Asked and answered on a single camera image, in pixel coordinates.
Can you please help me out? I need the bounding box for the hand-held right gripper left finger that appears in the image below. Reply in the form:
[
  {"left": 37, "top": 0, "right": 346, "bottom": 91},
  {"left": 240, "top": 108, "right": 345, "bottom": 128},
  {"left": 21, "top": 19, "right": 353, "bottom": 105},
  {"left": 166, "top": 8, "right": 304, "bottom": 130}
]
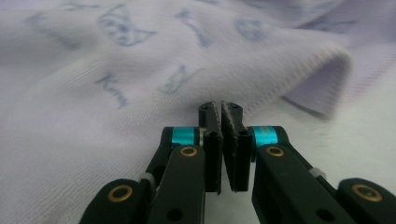
[{"left": 198, "top": 101, "right": 224, "bottom": 195}]

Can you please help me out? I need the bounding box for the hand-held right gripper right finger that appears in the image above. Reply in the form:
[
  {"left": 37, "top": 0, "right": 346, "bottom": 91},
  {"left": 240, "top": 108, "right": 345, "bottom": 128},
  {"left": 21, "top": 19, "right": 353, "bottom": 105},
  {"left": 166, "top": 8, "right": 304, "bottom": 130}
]
[{"left": 220, "top": 100, "right": 254, "bottom": 192}]

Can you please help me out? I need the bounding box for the lilac butterfly print cloth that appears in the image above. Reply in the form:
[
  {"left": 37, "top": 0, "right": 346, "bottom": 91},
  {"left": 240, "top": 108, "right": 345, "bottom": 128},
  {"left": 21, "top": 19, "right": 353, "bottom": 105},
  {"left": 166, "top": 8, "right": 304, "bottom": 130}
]
[{"left": 0, "top": 0, "right": 396, "bottom": 224}]

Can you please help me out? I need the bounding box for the white foam mat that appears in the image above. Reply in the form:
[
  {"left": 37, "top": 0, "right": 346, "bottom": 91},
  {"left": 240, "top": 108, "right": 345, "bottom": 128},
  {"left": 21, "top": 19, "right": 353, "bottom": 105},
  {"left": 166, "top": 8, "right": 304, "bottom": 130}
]
[{"left": 205, "top": 71, "right": 396, "bottom": 224}]

